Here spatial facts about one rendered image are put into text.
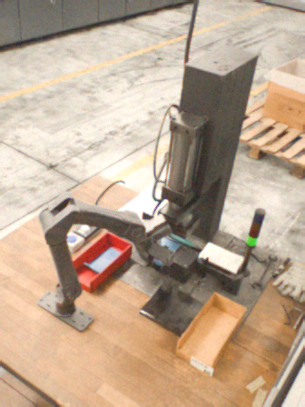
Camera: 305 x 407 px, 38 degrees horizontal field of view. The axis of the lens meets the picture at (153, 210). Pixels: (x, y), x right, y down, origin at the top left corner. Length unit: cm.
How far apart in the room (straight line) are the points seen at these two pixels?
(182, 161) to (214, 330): 57
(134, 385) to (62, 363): 23
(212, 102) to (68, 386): 93
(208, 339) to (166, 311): 17
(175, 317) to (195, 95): 72
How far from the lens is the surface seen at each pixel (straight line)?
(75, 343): 146
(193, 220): 155
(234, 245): 186
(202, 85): 136
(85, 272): 165
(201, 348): 148
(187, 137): 134
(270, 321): 162
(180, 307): 155
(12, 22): 665
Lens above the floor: 208
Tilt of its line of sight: 37 degrees down
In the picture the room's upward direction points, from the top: 6 degrees clockwise
